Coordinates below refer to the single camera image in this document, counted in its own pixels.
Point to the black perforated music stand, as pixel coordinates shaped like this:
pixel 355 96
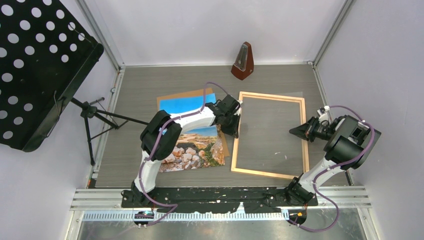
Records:
pixel 45 55

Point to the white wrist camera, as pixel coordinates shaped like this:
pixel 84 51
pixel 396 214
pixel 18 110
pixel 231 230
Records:
pixel 324 114
pixel 234 102

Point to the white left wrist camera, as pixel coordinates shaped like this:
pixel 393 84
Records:
pixel 234 102

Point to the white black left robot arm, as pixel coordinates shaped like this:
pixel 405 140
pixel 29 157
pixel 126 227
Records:
pixel 160 136

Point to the aluminium rail front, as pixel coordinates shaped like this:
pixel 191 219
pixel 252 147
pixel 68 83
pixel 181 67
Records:
pixel 105 205

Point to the brown cardboard backing board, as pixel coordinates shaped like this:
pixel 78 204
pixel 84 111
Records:
pixel 185 94

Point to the clear acrylic sheet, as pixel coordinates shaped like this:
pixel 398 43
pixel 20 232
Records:
pixel 265 142

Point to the black tripod stand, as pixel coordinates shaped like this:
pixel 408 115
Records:
pixel 113 120

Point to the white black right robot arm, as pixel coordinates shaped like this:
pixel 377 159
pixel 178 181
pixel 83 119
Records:
pixel 348 144

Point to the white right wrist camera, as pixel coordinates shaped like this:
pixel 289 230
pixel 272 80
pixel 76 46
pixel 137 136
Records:
pixel 324 114

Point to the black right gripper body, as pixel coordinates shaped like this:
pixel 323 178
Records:
pixel 318 130

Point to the brown wooden metronome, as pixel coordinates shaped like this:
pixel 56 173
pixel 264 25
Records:
pixel 243 65

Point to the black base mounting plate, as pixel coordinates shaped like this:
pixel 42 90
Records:
pixel 216 200

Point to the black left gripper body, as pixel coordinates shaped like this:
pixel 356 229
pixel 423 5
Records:
pixel 226 127

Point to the landscape photo print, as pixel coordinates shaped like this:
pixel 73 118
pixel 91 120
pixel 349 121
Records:
pixel 195 149

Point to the light wooden picture frame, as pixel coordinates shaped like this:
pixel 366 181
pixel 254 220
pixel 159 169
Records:
pixel 304 145

